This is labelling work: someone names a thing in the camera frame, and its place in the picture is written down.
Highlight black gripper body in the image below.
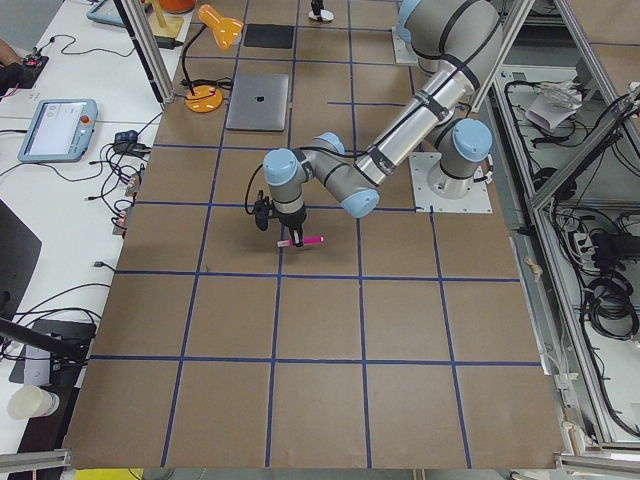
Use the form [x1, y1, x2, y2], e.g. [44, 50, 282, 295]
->
[277, 207, 307, 238]
[311, 0, 324, 14]

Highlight pink marker pen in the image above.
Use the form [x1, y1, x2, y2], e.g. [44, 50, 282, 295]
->
[277, 236, 325, 248]

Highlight white computer mouse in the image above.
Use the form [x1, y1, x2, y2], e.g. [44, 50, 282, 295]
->
[308, 10, 334, 23]

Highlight silver laptop notebook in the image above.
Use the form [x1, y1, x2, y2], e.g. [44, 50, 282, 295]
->
[226, 73, 289, 132]

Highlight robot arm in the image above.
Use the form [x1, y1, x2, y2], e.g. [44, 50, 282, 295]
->
[246, 1, 503, 246]
[308, 0, 418, 66]

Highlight black mousepad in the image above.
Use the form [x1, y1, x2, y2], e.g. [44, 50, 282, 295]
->
[243, 24, 294, 49]

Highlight person hand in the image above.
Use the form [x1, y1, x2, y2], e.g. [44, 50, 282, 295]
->
[0, 40, 22, 67]

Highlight orange desk lamp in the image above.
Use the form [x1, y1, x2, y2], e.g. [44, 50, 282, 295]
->
[180, 3, 244, 114]

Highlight orange cylindrical container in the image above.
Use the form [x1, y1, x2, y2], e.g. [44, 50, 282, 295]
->
[159, 0, 196, 15]

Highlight wooden stand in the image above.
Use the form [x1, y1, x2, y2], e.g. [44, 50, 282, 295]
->
[148, 0, 184, 39]

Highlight black power adapter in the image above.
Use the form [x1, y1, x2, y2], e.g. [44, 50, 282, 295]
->
[154, 35, 183, 50]

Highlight blue teach pendant tablet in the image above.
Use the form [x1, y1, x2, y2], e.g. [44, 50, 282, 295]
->
[17, 99, 98, 163]

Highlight white paper cup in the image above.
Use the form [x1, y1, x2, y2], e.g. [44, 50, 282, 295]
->
[7, 385, 60, 420]

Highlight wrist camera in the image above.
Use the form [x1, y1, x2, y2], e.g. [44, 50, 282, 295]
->
[252, 190, 273, 231]

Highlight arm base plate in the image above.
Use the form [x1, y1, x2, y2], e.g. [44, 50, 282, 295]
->
[409, 152, 492, 214]
[391, 27, 418, 66]

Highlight aluminium frame post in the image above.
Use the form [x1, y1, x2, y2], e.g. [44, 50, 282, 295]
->
[114, 0, 174, 105]

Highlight coiled black cables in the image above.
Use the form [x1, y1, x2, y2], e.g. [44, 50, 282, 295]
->
[584, 277, 636, 341]

